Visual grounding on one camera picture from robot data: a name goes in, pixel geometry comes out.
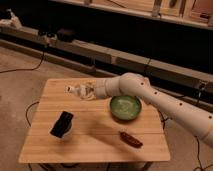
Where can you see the wooden table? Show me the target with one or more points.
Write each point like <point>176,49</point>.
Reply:
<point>94,136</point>

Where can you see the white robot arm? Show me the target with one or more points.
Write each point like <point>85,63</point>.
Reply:
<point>194,119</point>

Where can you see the black phone in white cup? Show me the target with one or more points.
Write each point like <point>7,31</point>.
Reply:
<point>62,125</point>

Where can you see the brown oblong object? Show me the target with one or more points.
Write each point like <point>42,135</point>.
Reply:
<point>130,140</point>

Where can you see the black box on ledge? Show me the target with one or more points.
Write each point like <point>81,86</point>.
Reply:
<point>65,35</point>

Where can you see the green bowl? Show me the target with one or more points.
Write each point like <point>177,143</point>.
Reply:
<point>125,107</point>

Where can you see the white object on ledge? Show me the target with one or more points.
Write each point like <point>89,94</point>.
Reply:
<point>12,22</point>

